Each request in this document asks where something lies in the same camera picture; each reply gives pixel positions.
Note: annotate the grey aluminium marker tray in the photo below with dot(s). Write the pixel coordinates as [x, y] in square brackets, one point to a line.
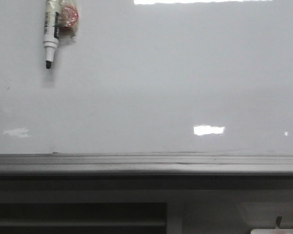
[139, 164]

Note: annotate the white black whiteboard marker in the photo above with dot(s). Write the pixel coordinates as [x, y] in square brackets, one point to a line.
[51, 33]

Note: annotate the red round magnet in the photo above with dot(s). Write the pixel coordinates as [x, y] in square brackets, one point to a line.
[69, 19]

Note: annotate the white glossy whiteboard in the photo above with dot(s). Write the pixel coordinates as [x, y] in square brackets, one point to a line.
[207, 78]

